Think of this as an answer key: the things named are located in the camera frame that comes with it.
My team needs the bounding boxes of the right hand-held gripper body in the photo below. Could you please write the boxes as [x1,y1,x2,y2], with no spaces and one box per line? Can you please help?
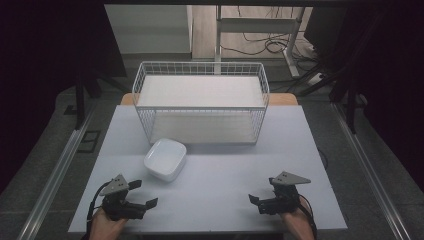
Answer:
[257,171,312,216]

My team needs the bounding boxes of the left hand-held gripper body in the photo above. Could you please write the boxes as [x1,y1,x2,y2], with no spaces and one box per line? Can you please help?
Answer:
[99,173,148,222]

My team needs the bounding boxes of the white square dish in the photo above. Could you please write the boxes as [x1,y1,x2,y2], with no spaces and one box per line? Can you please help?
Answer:
[143,138,188,183]

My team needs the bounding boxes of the white wire rack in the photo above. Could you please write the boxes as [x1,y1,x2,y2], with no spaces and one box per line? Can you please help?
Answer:
[131,60,271,146]

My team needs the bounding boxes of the person's left hand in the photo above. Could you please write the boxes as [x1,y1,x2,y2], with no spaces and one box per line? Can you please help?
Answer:
[88,208,130,240]

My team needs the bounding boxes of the person's right hand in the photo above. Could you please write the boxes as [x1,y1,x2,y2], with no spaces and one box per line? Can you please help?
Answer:
[279,196,316,240]

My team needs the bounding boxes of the wooden table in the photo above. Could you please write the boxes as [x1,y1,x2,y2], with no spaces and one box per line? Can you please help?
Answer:
[119,92,299,107]

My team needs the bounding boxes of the black metal stand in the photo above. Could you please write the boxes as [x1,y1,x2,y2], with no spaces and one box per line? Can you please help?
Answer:
[73,64,131,132]
[296,13,384,135]

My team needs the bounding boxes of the white power strip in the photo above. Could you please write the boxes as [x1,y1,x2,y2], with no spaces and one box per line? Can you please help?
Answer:
[307,72,326,87]

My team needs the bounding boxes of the dark curtain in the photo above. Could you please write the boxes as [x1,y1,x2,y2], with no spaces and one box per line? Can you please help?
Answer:
[0,0,128,196]
[304,0,424,194]

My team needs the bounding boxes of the white cabinet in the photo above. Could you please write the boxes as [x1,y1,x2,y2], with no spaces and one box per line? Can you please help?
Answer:
[104,4,195,55]

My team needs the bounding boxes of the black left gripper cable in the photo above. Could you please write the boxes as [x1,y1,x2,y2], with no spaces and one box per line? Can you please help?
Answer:
[85,181,113,240]

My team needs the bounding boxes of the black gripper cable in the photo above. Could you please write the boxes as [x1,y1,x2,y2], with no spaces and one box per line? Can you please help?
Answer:
[297,193,318,240]
[85,181,113,240]

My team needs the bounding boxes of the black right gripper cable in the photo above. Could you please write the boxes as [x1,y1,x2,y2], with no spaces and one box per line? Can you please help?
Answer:
[297,193,318,240]

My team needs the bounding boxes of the black floor socket frame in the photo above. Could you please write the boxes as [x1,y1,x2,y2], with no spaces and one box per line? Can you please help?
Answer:
[77,129,102,155]

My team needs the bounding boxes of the aluminium rail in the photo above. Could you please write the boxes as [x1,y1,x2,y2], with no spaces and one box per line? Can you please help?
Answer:
[330,102,413,240]
[15,105,98,240]

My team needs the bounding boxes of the black floor cables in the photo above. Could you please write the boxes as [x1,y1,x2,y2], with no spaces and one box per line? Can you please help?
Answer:
[220,5,323,93]

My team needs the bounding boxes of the white desk frame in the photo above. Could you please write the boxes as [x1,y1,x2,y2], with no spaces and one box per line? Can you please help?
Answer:
[214,4,307,79]

